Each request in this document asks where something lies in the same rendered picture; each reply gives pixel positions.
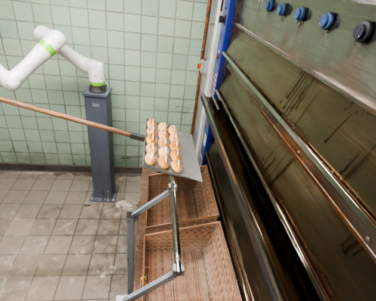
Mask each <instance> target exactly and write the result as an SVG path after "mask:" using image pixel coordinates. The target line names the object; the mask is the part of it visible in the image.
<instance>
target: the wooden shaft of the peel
mask: <svg viewBox="0 0 376 301"><path fill-rule="evenodd" d="M0 102H3V103H6V104H9V105H13V106H18V107H20V108H25V109H28V110H32V111H35V112H39V113H44V114H46V115H51V116H54V117H58V118H61V119H65V120H68V121H72V122H76V123H79V124H83V125H87V126H90V127H94V128H98V129H101V130H105V131H109V132H112V133H116V134H120V135H123V136H127V137H130V135H131V133H130V132H128V131H124V130H120V129H117V128H113V127H109V126H106V125H103V124H98V123H96V122H92V121H87V120H85V119H81V118H77V117H74V116H70V115H66V114H63V113H60V112H56V111H53V110H49V109H45V108H42V107H38V106H34V105H30V104H27V103H23V102H19V101H16V100H13V99H8V98H6V97H2V96H0Z"/></svg>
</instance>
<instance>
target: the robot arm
mask: <svg viewBox="0 0 376 301"><path fill-rule="evenodd" d="M33 35H34V38H35V39H36V40H37V41H38V43H37V44H36V45H35V46H34V48H33V49H32V50H31V51H30V53H29V54H28V55H27V56H26V57H25V58H24V59H23V60H22V61H21V62H20V63H19V64H17V65H16V66H15V67H14V68H13V69H11V70H7V69H6V68H4V67H3V65H1V64H0V85H1V86H2V87H3V88H4V89H6V90H8V91H15V90H17V89H18V88H19V87H20V86H21V84H22V83H23V82H24V81H25V80H26V79H27V78H28V77H29V76H30V75H31V74H32V73H33V72H34V71H35V70H36V69H37V68H38V67H40V66H41V65H42V64H44V63H45V62H46V61H48V60H49V59H51V58H52V56H53V55H55V54H56V53H58V54H59V55H61V56H62V57H64V58H65V59H66V60H68V61H69V62H71V64H73V65H74V66H75V67H76V68H77V69H78V70H80V71H81V72H83V73H86V74H88V76H89V82H90V87H89V92H91V93H97V94H100V93H105V92H106V91H107V88H106V87H107V85H105V74H104V63H103V62H100V61H98V60H93V59H90V58H88V57H85V56H83V55H82V54H80V53H78V52H77V51H75V50H74V49H72V48H71V47H69V46H68V45H67V44H66V37H65V36H64V34H63V33H62V32H60V31H59V30H53V29H49V28H47V27H46V26H37V27H36V28H35V29H34V31H33Z"/></svg>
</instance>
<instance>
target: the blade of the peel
mask: <svg viewBox="0 0 376 301"><path fill-rule="evenodd" d="M148 120H149V119H148V118H146V120H145V128H144V135H145V140H144V145H143V163H142V167H143V168H147V169H150V170H155V171H160V172H163V173H167V174H172V175H175V176H180V177H184V178H187V179H192V180H196V181H199V182H203V181H202V176H201V171H200V168H199V163H198V158H197V155H196V150H195V145H194V142H193V137H192V134H188V133H185V132H183V131H180V130H177V134H178V136H179V141H178V142H179V144H180V150H179V151H180V153H181V159H180V161H181V163H182V167H183V168H182V171H181V172H179V173H175V172H174V171H173V170H172V168H171V163H172V159H171V157H170V154H171V152H172V150H171V148H170V144H171V142H170V140H169V136H170V133H169V132H168V129H169V126H167V127H168V128H167V133H168V139H167V140H168V150H169V157H168V159H169V167H168V168H167V169H165V170H164V169H161V167H160V166H159V164H158V159H159V157H160V156H159V153H158V151H159V149H160V147H159V145H158V141H159V139H160V138H159V136H158V133H159V132H160V131H159V130H158V125H159V124H160V123H159V122H156V144H155V145H156V148H157V151H156V154H155V155H156V163H155V164H154V165H149V164H146V163H145V160H144V158H145V156H146V154H147V152H146V146H147V143H146V138H147V136H148V135H147V129H148V127H147V122H148Z"/></svg>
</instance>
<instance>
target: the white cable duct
mask: <svg viewBox="0 0 376 301"><path fill-rule="evenodd" d="M220 8H221V0H218V5H217V12H216V17H215V25H214V32H213V37H212V44H211V52H210V57H209V65H208V72H207V80H206V84H205V92H204V93H205V95H206V96H207V92H208V84H209V77H210V73H211V65H212V58H213V54H214V46H215V39H216V34H217V27H218V20H219V15H220ZM204 111H205V109H204V107H203V105H202V112H201V120H200V124H199V132H198V140H197V144H196V155H197V157H198V149H199V142H200V138H201V130H202V123H203V118H204Z"/></svg>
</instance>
